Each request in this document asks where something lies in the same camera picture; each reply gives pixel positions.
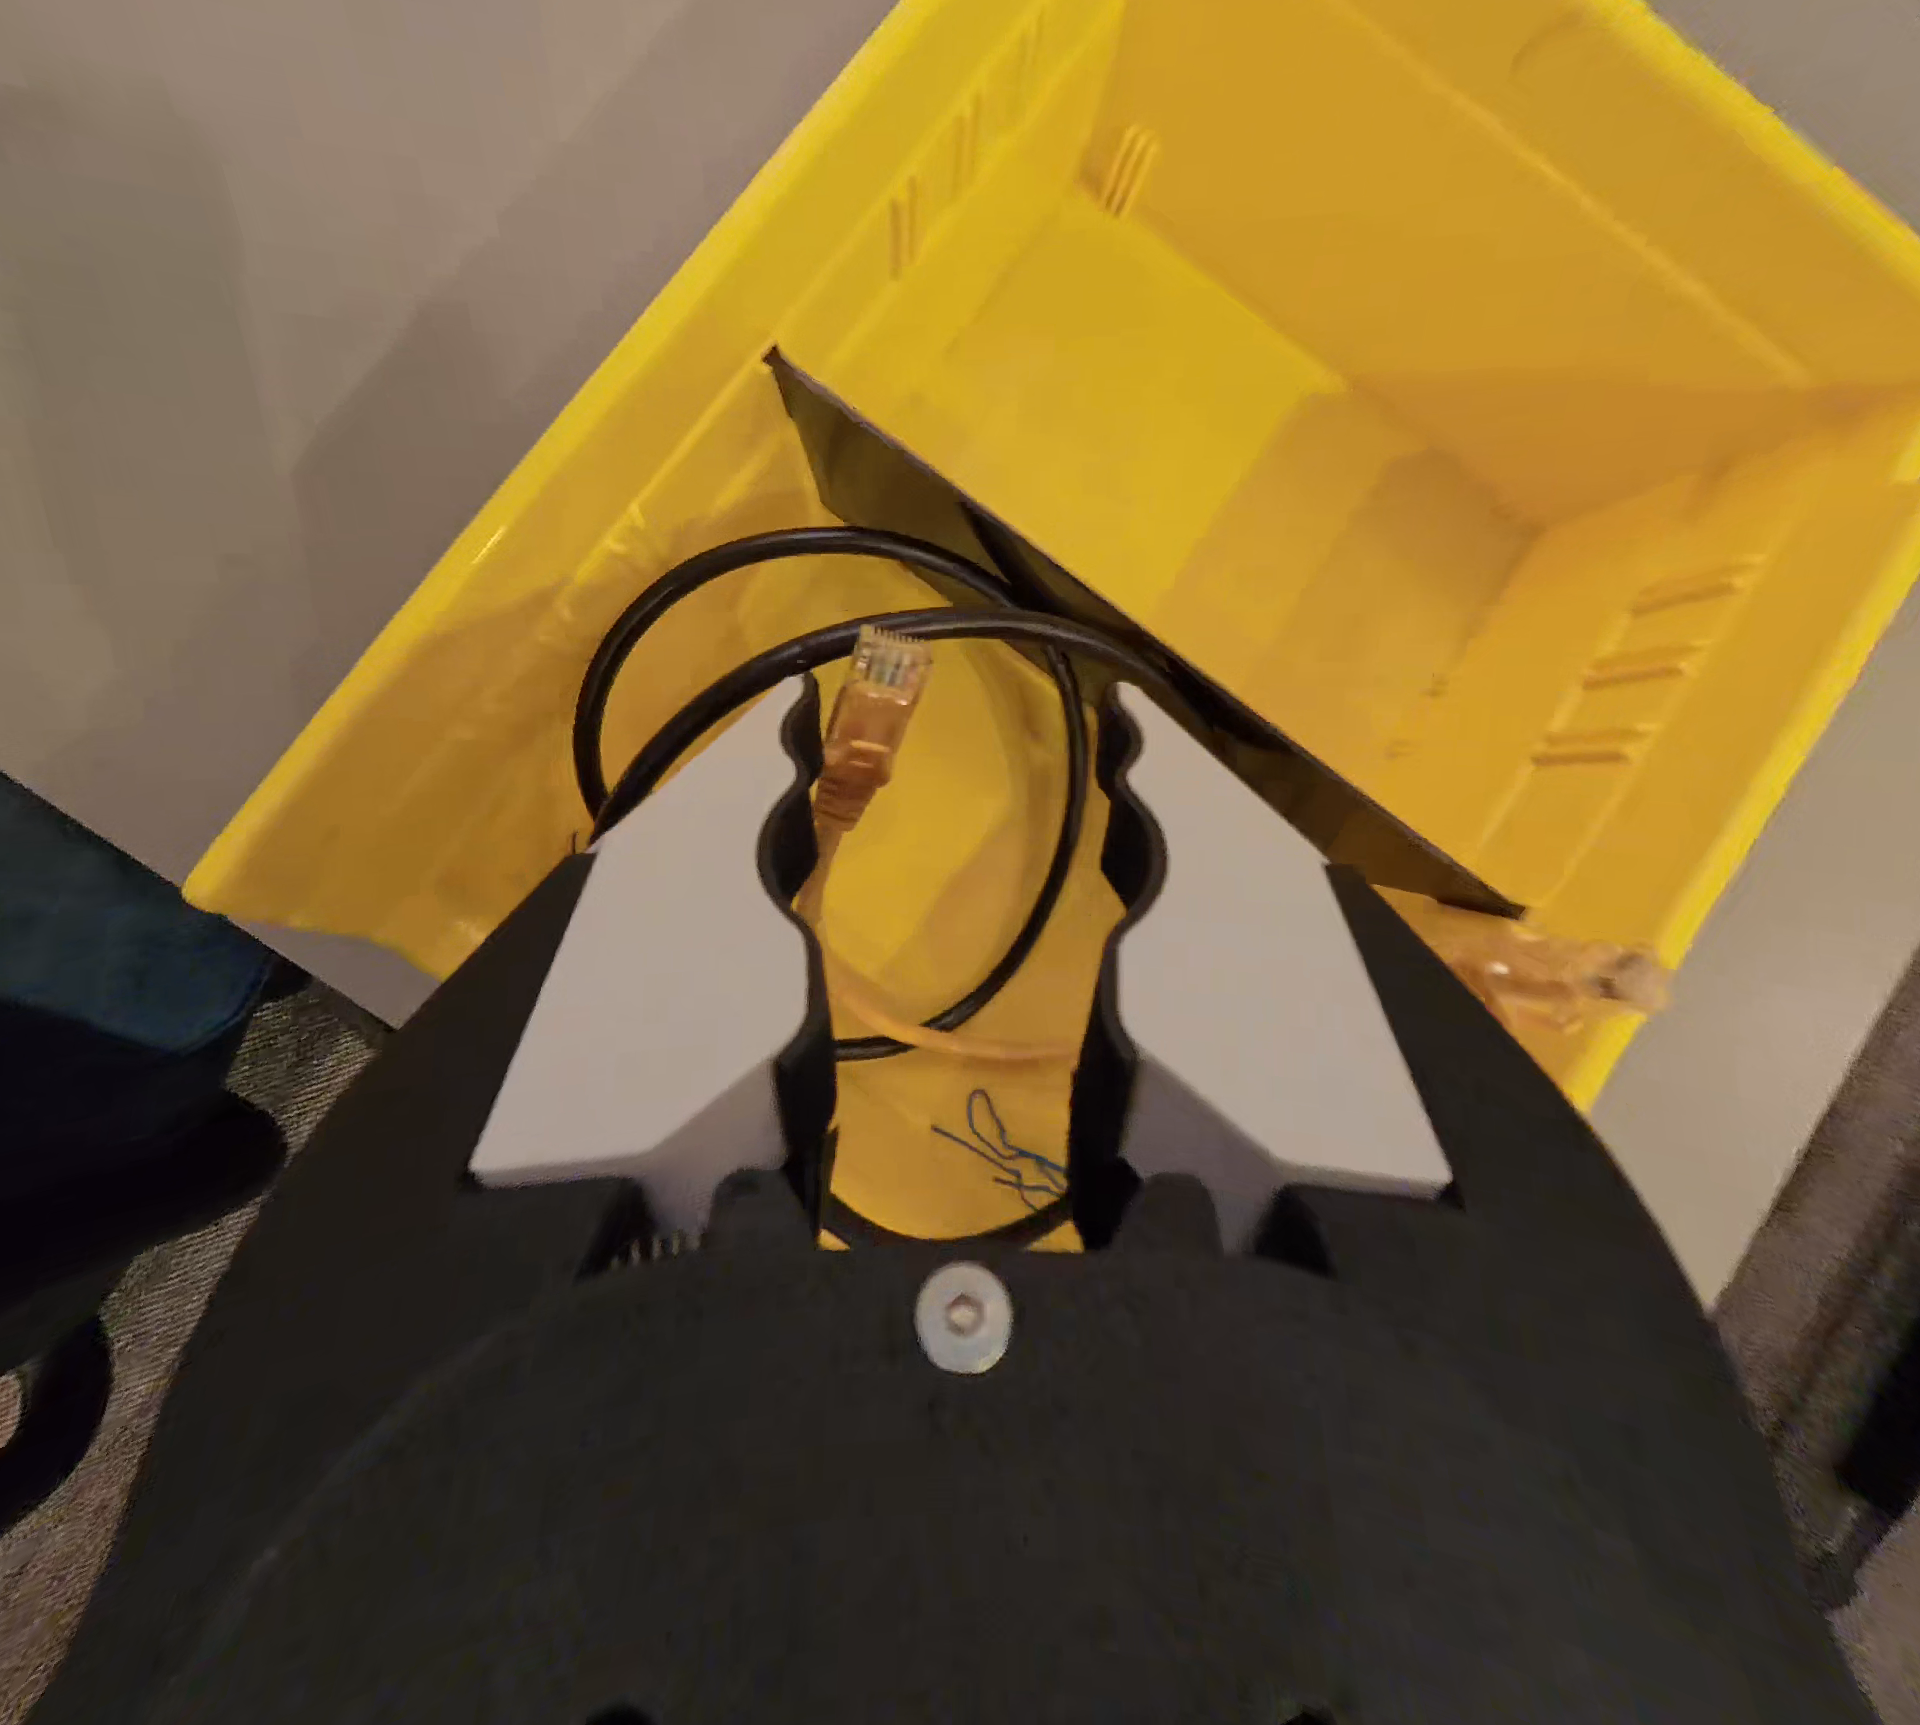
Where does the person's dark shoe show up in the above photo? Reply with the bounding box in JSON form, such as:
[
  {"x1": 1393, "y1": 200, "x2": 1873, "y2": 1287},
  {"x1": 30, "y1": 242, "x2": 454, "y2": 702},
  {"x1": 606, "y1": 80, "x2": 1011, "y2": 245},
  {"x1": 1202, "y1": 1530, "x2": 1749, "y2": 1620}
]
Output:
[{"x1": 0, "y1": 1321, "x2": 120, "y2": 1532}]

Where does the person's leg in jeans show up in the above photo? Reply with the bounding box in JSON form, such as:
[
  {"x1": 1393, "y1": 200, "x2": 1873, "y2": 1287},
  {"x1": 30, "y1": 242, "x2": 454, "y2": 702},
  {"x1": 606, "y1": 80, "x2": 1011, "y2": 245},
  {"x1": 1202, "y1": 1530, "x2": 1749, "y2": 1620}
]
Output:
[{"x1": 0, "y1": 773, "x2": 289, "y2": 1366}]

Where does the orange ethernet cable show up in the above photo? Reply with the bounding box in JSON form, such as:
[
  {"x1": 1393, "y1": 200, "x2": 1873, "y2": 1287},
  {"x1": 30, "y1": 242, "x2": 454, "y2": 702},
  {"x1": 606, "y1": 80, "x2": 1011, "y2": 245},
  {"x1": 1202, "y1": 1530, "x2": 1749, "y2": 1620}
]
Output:
[{"x1": 792, "y1": 622, "x2": 1672, "y2": 1065}]

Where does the black bin divider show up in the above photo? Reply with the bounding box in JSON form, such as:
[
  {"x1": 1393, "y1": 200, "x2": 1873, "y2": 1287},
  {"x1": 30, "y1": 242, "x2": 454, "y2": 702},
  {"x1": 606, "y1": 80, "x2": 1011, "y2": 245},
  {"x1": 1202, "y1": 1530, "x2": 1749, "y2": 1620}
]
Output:
[{"x1": 761, "y1": 345, "x2": 1524, "y2": 921}]

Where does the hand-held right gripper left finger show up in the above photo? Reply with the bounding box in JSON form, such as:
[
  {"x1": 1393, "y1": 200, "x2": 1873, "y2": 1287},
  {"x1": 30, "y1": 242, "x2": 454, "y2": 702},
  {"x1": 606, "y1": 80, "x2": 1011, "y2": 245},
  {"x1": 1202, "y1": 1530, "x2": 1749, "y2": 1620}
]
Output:
[{"x1": 467, "y1": 674, "x2": 839, "y2": 1194}]

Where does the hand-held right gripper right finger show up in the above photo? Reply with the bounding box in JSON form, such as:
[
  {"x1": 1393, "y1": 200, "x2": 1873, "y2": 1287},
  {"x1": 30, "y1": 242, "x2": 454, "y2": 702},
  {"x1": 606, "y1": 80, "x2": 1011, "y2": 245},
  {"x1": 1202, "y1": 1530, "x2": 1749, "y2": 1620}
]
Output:
[{"x1": 1068, "y1": 683, "x2": 1453, "y2": 1194}]

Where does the yellow plastic bin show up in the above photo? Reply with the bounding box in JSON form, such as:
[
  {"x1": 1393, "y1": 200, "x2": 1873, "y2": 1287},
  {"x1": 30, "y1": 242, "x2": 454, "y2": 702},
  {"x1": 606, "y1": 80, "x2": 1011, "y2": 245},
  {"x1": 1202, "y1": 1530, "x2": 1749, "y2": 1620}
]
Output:
[{"x1": 182, "y1": 0, "x2": 1920, "y2": 1258}]

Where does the black ethernet cable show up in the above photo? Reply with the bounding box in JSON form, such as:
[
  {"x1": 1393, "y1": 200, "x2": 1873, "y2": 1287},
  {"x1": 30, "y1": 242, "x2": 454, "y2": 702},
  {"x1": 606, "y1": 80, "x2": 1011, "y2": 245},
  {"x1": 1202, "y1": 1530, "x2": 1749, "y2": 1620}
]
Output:
[{"x1": 572, "y1": 528, "x2": 1090, "y2": 1065}]

